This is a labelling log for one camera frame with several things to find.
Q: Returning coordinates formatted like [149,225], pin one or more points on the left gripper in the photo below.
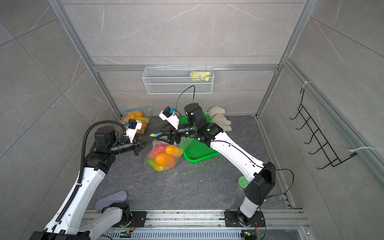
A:
[140,144]

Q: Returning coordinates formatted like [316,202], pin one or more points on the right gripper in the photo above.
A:
[173,134]

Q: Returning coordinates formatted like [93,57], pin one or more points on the small yellow orange mango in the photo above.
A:
[174,151]

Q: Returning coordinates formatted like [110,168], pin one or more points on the red mango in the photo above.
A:
[157,149]

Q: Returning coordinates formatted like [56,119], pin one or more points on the clear zip-top bag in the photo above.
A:
[159,142]
[142,114]

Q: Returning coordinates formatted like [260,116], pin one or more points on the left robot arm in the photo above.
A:
[99,150]

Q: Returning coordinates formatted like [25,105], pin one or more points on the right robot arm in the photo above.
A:
[261,176]

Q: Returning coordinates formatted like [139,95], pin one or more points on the green plastic basket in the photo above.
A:
[195,151]

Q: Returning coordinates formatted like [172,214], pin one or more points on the white plush toy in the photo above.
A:
[216,115]

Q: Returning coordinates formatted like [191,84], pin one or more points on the grey purple cloth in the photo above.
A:
[103,203]

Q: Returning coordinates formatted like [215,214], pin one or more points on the green round disc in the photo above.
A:
[243,182]

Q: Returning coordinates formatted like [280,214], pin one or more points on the white wire wall basket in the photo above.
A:
[176,80]

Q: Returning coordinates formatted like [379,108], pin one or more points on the yellow sponge in wire basket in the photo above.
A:
[200,75]

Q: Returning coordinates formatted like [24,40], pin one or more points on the metal base rail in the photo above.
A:
[180,224]

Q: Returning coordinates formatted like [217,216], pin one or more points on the black wall hook rack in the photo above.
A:
[317,136]

